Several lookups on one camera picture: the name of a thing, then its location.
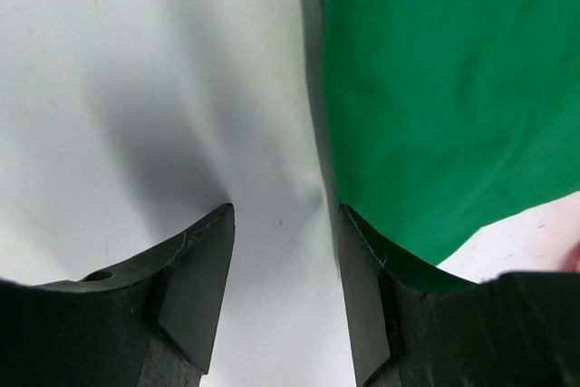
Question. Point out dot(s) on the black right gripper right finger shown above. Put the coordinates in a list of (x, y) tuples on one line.
[(412, 324)]

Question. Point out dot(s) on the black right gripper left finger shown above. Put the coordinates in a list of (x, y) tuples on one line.
[(150, 320)]

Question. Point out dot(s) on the green t-shirt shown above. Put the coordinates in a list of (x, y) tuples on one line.
[(445, 116)]

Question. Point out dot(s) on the pink crumpled t-shirt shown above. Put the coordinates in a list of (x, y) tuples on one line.
[(572, 261)]

